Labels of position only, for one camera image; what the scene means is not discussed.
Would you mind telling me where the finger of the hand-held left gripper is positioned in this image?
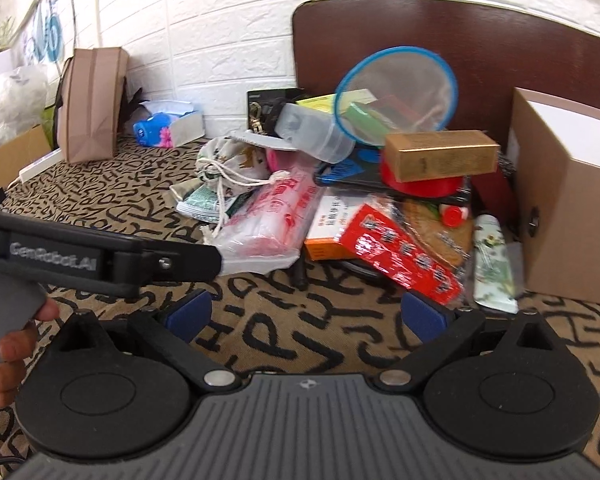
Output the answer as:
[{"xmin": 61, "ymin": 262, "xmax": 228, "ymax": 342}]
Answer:
[{"xmin": 130, "ymin": 242, "xmax": 224, "ymax": 287}]

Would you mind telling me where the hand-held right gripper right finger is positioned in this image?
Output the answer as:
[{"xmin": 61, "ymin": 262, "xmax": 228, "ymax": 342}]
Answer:
[{"xmin": 372, "ymin": 290, "xmax": 563, "ymax": 392}]

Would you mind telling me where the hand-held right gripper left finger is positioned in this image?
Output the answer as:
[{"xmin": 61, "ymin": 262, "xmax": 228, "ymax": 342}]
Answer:
[{"xmin": 62, "ymin": 287, "xmax": 243, "ymax": 393}]

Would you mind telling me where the brown cardboard storage box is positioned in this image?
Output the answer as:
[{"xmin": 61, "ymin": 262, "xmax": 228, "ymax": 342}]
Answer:
[{"xmin": 507, "ymin": 86, "xmax": 600, "ymax": 307}]

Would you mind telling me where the clear plastic container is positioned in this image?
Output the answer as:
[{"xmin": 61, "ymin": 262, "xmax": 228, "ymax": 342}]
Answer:
[{"xmin": 274, "ymin": 102, "xmax": 357, "ymax": 163}]

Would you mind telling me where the person's left hand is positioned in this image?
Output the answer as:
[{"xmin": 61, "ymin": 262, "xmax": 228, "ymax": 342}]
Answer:
[{"xmin": 0, "ymin": 299, "xmax": 61, "ymax": 408}]

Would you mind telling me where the green patterned packet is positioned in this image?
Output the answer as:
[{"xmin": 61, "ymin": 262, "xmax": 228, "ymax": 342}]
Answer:
[{"xmin": 175, "ymin": 182, "xmax": 238, "ymax": 223}]

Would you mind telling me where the red snack packet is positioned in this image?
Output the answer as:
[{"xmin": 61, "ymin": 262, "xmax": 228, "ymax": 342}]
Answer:
[{"xmin": 339, "ymin": 195, "xmax": 473, "ymax": 306}]

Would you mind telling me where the floral printed tube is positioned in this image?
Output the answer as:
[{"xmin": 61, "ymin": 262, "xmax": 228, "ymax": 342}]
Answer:
[{"xmin": 472, "ymin": 214, "xmax": 520, "ymax": 315}]

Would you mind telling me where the white power strip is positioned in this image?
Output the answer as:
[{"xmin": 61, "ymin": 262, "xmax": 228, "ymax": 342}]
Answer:
[{"xmin": 19, "ymin": 149, "xmax": 63, "ymax": 182}]

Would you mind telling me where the printed clear plastic bag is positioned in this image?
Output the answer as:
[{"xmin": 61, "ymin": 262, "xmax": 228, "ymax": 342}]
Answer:
[{"xmin": 212, "ymin": 157, "xmax": 326, "ymax": 276}]

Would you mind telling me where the red capped bottle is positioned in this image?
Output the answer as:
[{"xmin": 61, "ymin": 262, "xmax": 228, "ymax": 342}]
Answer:
[{"xmin": 440, "ymin": 205, "xmax": 469, "ymax": 227}]

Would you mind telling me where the open cardboard box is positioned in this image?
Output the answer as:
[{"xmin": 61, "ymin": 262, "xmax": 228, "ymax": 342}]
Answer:
[{"xmin": 0, "ymin": 124, "xmax": 53, "ymax": 196}]

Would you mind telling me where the orange white medicine box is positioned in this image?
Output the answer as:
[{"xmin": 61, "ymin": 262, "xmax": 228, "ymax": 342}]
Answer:
[{"xmin": 305, "ymin": 192, "xmax": 381, "ymax": 261}]

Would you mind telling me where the red tape roll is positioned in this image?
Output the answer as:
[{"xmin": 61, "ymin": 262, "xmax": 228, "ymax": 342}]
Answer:
[{"xmin": 378, "ymin": 152, "xmax": 468, "ymax": 198}]

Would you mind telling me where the blue pink tissue pack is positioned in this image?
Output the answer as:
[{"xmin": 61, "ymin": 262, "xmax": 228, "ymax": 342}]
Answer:
[{"xmin": 132, "ymin": 112, "xmax": 176, "ymax": 148}]

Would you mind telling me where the blue tissue packet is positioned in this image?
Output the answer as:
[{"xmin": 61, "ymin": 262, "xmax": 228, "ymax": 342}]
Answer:
[{"xmin": 145, "ymin": 100, "xmax": 204, "ymax": 148}]

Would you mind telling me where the pink plastic item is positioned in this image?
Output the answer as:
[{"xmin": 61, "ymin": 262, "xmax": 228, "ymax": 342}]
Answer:
[{"xmin": 265, "ymin": 147, "xmax": 293, "ymax": 173}]

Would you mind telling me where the dark red box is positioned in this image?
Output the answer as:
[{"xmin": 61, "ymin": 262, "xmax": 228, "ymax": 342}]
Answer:
[{"xmin": 472, "ymin": 165, "xmax": 518, "ymax": 226}]

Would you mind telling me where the brown paper bag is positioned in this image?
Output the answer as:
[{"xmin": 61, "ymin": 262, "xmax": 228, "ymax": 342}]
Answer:
[{"xmin": 55, "ymin": 47, "xmax": 130, "ymax": 163}]

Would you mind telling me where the black notebook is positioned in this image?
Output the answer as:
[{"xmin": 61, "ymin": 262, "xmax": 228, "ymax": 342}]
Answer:
[{"xmin": 316, "ymin": 160, "xmax": 473, "ymax": 206}]

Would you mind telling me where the small golden brown carton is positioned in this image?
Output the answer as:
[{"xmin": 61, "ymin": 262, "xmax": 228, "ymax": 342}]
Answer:
[{"xmin": 383, "ymin": 130, "xmax": 501, "ymax": 183}]

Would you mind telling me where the white plastic bag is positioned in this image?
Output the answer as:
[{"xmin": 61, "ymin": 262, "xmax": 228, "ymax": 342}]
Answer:
[{"xmin": 0, "ymin": 65, "xmax": 48, "ymax": 151}]

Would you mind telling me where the flat black box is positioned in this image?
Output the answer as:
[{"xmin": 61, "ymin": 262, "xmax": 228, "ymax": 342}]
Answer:
[{"xmin": 246, "ymin": 88, "xmax": 306, "ymax": 108}]

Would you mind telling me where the blue rimmed net strainer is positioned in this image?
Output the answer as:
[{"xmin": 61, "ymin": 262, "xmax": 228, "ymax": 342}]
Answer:
[{"xmin": 333, "ymin": 46, "xmax": 459, "ymax": 162}]

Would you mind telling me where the pale yellow box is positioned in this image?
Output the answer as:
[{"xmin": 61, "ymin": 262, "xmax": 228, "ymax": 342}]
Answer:
[{"xmin": 296, "ymin": 89, "xmax": 376, "ymax": 111}]

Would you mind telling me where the potted plant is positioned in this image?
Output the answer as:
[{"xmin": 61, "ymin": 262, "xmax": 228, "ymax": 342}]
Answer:
[{"xmin": 0, "ymin": 17, "xmax": 20, "ymax": 73}]

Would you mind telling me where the dark brown wooden headboard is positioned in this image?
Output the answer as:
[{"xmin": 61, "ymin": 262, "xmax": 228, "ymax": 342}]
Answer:
[{"xmin": 291, "ymin": 0, "xmax": 600, "ymax": 161}]

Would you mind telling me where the white drawstring cloth bag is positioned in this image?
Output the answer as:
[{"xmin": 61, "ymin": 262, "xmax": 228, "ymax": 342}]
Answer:
[{"xmin": 195, "ymin": 130, "xmax": 281, "ymax": 241}]

